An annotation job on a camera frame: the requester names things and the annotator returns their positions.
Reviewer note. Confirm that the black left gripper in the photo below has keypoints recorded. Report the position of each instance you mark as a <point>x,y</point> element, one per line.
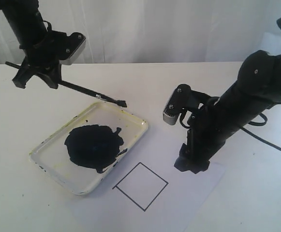
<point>43,49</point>

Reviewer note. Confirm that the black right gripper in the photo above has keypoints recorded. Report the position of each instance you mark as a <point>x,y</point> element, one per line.
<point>208,130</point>

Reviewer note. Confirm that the white paper sheet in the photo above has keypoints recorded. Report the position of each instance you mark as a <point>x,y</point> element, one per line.
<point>145,192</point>

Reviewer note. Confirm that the thin black paintbrush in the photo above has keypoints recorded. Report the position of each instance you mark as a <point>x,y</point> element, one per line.
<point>80,89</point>

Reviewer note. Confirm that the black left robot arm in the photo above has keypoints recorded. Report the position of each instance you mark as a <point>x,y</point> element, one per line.
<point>23,15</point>

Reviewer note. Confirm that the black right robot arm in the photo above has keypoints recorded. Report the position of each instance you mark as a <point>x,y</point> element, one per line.
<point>257,88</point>

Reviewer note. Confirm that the white paint tray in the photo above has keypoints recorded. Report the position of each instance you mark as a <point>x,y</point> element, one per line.
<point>52,157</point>

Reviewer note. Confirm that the white backdrop curtain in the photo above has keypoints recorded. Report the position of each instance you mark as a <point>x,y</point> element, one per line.
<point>148,31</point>

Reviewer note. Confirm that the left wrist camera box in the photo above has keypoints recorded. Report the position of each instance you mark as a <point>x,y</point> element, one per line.
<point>70,48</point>

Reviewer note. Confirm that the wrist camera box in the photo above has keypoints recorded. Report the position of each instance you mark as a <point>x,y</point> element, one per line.
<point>182,98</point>
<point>70,48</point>

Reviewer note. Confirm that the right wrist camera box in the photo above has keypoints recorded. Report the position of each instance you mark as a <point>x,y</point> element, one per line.
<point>182,98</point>

